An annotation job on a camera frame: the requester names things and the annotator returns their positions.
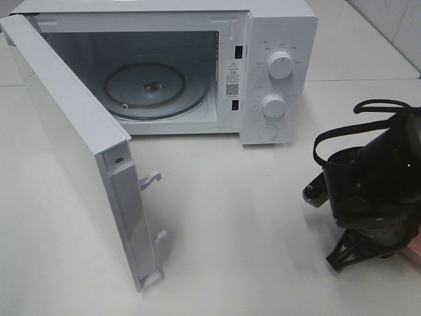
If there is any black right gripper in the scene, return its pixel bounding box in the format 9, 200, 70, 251
326, 197, 420, 273

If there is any pink round plate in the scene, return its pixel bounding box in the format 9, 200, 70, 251
401, 240, 421, 266

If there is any round white door release button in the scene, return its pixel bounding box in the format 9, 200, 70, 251
259, 124, 278, 140

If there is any white timer knob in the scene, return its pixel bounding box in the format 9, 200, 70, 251
261, 93, 287, 119

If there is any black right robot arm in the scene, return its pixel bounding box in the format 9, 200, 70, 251
316, 107, 420, 272

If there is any white upper power knob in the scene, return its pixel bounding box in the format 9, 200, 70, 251
267, 50, 294, 80

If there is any white microwave oven body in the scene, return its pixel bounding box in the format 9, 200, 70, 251
4, 1, 318, 145

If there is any glass microwave turntable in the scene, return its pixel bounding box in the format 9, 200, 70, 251
103, 62, 211, 120

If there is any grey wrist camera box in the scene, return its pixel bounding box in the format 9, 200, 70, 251
302, 172, 328, 208

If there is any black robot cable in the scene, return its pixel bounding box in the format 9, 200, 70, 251
312, 100, 421, 169

